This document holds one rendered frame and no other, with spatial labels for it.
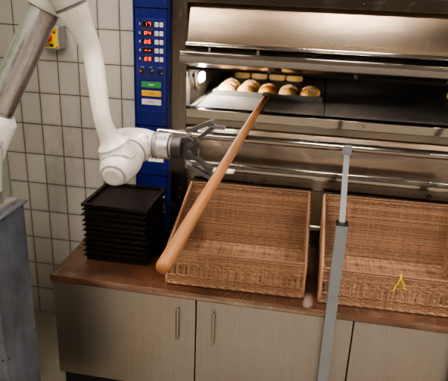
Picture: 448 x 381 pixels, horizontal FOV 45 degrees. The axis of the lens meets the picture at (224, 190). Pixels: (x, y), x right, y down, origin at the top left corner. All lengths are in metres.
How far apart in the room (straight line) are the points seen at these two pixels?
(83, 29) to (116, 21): 0.76
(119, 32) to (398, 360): 1.76
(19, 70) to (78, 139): 0.82
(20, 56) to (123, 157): 0.50
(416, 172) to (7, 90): 1.65
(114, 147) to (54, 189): 1.18
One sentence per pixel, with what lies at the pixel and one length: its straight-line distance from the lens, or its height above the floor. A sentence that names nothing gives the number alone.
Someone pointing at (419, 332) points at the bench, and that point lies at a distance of 2.18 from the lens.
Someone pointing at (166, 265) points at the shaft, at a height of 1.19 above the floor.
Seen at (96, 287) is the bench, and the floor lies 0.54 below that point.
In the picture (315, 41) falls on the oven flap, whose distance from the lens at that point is 2.33.
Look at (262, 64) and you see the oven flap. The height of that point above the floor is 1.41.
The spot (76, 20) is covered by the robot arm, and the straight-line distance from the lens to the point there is 1.74.
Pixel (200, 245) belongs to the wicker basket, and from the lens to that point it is 2.48.
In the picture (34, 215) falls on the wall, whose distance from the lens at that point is 2.93.
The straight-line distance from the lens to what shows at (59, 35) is 2.55.
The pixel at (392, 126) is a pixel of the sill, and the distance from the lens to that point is 2.41.
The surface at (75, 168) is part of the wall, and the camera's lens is 2.73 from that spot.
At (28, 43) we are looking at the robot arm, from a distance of 1.91.
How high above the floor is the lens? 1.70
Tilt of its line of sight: 21 degrees down
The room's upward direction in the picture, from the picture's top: 2 degrees clockwise
